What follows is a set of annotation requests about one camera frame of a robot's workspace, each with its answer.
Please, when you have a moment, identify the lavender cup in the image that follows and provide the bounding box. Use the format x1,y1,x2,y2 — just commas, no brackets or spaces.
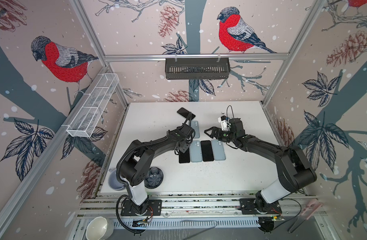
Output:
108,168,125,191

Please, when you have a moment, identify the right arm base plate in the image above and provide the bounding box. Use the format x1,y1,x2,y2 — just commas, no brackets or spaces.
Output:
238,199,282,215

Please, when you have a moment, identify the light blue phone case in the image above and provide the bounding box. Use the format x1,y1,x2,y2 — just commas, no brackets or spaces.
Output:
211,140,226,161
189,141,203,163
191,121,201,139

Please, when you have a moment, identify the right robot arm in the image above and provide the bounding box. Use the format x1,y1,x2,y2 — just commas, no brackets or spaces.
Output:
204,118,317,213

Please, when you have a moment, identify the black wall basket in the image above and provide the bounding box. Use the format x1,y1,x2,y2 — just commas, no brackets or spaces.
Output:
165,58,231,80

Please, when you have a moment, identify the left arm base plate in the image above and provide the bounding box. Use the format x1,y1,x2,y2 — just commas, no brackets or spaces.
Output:
119,199,162,217

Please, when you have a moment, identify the white bowl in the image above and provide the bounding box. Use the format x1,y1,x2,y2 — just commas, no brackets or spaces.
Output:
85,217,114,240

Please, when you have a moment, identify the black phone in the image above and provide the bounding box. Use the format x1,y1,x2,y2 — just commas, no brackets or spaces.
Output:
177,108,196,121
201,140,214,162
178,150,191,164

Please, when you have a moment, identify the pink strip tool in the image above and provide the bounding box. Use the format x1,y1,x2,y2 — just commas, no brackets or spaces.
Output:
300,199,323,220

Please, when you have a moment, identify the dark flower-shaped dish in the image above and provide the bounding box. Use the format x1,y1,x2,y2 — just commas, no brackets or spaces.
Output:
144,167,163,189

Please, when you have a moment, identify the white mesh wall basket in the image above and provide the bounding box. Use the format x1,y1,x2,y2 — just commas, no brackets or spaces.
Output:
66,73,119,138

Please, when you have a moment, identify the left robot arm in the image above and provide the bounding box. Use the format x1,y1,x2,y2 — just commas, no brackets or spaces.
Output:
116,124,196,215

